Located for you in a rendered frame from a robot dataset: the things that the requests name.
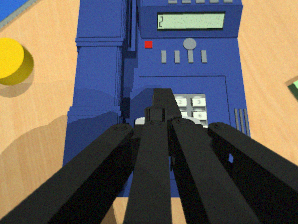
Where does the dark blue desk phone base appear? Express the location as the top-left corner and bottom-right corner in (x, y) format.
(123, 0), (251, 137)

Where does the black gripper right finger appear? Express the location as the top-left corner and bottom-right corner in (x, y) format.
(162, 88), (298, 224)

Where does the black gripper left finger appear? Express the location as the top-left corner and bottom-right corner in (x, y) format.
(0, 88), (172, 224)

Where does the green sticky note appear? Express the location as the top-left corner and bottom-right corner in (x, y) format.
(287, 81), (298, 99)

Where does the blue telephone handset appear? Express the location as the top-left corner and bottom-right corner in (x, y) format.
(62, 0), (132, 167)

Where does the yellow cylinder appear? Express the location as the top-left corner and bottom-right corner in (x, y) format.
(0, 38), (34, 86)

